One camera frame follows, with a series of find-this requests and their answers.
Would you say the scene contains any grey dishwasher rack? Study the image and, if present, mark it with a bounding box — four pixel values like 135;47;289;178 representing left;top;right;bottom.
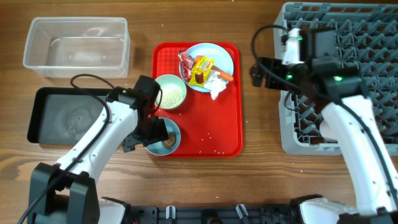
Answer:
275;2;397;156

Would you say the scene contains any white tissue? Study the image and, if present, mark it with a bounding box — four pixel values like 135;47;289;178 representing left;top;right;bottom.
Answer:
203;70;228;100

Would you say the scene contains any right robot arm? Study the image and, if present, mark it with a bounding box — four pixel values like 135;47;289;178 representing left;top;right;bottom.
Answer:
252;28;397;223

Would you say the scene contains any brown chocolate cookie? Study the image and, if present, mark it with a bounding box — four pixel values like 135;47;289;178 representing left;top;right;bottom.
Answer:
162;133;177;149

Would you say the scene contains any yellow snack wrapper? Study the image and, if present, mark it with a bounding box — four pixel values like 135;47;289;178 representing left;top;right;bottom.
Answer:
189;55;215;87

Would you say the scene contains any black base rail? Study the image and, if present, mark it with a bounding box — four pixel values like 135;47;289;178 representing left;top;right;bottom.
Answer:
121;204;297;224

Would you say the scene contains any orange carrot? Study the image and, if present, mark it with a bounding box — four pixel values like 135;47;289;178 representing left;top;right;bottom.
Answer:
194;55;234;82

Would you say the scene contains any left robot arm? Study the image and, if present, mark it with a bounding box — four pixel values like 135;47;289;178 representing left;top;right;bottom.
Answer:
19;75;169;223

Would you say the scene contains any light blue bowl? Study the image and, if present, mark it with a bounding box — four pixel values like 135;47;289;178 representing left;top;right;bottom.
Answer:
145;117;182;156

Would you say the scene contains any black plastic tray bin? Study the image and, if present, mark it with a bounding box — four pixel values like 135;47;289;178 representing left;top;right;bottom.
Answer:
27;87;103;145

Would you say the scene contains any clear plastic bin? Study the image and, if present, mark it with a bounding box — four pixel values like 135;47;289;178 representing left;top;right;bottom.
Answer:
23;17;131;78

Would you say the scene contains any red serving tray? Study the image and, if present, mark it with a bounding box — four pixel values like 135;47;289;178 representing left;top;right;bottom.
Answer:
156;42;243;159

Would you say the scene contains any light blue plate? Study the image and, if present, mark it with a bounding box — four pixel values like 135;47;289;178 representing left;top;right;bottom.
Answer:
186;43;234;76

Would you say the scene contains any red snack wrapper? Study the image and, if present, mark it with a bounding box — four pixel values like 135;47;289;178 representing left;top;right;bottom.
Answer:
177;50;194;82

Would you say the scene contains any pink plastic cup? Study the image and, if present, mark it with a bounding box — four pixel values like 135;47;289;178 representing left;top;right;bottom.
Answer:
320;120;338;142

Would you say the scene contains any green bowl with rice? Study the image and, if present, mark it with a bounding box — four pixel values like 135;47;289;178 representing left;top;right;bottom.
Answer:
155;74;187;110

